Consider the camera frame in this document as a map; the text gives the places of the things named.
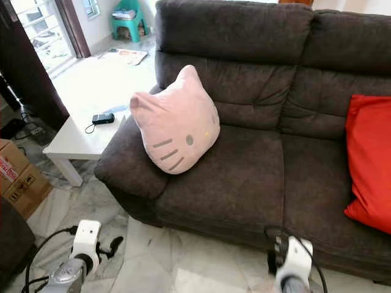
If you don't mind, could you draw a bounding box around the louvred glass window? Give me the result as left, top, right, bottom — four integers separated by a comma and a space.
82, 0, 100, 19

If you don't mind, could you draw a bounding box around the brown cardboard box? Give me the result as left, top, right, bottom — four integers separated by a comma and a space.
0, 139, 54, 220

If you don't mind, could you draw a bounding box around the small black device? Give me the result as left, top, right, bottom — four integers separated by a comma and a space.
92, 113, 115, 125

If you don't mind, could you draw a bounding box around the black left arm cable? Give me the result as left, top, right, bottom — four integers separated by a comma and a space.
24, 225, 79, 293

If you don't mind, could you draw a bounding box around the stack of papers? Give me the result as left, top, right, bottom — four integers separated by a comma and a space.
112, 8, 137, 20

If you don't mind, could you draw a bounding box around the pink cat face pillow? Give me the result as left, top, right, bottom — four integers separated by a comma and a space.
130, 64, 221, 176

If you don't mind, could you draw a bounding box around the printed floor mat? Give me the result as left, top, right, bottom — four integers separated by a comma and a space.
98, 48, 148, 66

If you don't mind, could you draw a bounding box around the dark brown armchair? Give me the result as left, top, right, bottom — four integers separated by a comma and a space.
0, 195, 37, 288

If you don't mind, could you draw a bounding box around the brown wooden door frame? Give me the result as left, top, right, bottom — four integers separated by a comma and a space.
54, 0, 92, 59

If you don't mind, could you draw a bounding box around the black floor box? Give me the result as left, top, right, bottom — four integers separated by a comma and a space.
0, 117, 26, 140

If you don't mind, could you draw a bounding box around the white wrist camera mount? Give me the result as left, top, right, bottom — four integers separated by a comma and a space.
275, 236, 313, 284
71, 220, 102, 269

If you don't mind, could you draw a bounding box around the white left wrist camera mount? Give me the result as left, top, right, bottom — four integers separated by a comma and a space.
71, 220, 102, 269

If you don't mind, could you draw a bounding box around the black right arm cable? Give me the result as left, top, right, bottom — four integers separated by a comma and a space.
264, 225, 331, 293

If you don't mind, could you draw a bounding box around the red pillow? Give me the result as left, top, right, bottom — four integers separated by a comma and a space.
343, 94, 391, 236

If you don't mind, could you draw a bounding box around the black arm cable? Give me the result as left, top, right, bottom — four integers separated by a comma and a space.
264, 225, 331, 293
24, 225, 79, 293

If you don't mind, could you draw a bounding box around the white side table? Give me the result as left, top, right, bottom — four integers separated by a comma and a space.
43, 110, 132, 187

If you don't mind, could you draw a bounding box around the dark brown fabric sofa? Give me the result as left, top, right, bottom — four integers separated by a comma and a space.
95, 0, 391, 284

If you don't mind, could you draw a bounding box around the small brown object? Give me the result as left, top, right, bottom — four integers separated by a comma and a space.
117, 26, 134, 40

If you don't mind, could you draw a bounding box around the white metal door grille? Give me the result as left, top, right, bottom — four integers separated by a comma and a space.
12, 0, 79, 74

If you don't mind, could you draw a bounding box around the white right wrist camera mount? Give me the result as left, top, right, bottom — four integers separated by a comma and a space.
275, 236, 313, 284

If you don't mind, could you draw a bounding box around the dark brown door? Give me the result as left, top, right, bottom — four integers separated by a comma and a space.
0, 0, 70, 131

